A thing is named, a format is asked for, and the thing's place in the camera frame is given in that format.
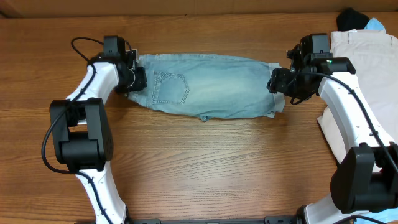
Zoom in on light blue denim shorts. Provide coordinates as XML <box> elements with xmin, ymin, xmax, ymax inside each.
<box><xmin>128</xmin><ymin>54</ymin><xmax>285</xmax><ymax>121</ymax></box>

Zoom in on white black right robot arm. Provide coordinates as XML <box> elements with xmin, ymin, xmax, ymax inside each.
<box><xmin>267</xmin><ymin>34</ymin><xmax>397</xmax><ymax>224</ymax></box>

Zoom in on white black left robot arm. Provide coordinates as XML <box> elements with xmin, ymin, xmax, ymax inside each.
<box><xmin>41</xmin><ymin>36</ymin><xmax>147</xmax><ymax>223</ymax></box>

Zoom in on black garment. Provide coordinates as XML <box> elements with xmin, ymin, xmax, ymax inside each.
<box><xmin>336</xmin><ymin>8</ymin><xmax>370</xmax><ymax>32</ymax></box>

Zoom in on beige shorts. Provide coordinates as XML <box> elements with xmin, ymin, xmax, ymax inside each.
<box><xmin>317</xmin><ymin>29</ymin><xmax>398</xmax><ymax>164</ymax></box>

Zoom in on light blue garment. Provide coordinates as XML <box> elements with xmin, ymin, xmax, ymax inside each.
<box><xmin>364</xmin><ymin>17</ymin><xmax>385</xmax><ymax>30</ymax></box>

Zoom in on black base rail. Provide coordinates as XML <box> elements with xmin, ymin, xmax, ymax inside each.
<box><xmin>125</xmin><ymin>215</ymin><xmax>303</xmax><ymax>224</ymax></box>

